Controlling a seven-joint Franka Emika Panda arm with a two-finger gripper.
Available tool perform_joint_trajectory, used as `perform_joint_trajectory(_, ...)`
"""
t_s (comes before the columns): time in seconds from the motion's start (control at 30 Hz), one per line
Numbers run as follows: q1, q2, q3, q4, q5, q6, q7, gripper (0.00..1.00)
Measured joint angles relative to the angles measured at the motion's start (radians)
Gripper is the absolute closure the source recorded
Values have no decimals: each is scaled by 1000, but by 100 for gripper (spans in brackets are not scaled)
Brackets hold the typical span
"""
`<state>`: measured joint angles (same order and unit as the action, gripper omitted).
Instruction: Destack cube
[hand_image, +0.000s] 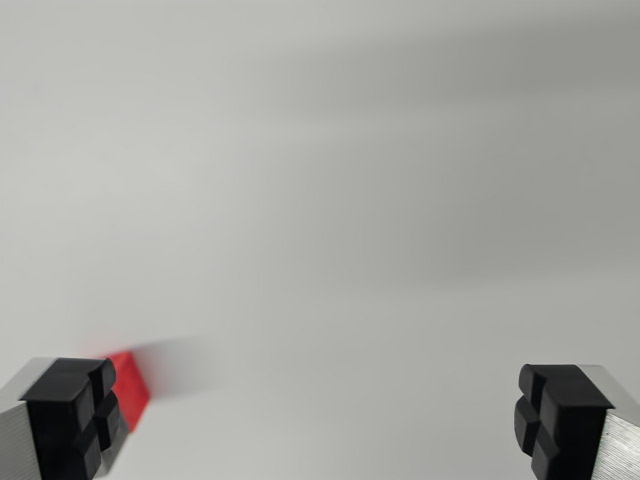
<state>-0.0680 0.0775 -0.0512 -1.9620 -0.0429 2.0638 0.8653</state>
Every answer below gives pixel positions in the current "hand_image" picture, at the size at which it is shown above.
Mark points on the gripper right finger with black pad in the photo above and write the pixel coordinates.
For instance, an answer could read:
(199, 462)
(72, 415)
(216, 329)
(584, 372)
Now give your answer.
(570, 415)

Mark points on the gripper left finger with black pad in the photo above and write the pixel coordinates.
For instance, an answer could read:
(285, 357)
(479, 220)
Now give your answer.
(55, 415)

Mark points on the red embossed cube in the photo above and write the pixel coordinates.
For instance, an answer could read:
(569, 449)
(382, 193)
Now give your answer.
(132, 390)

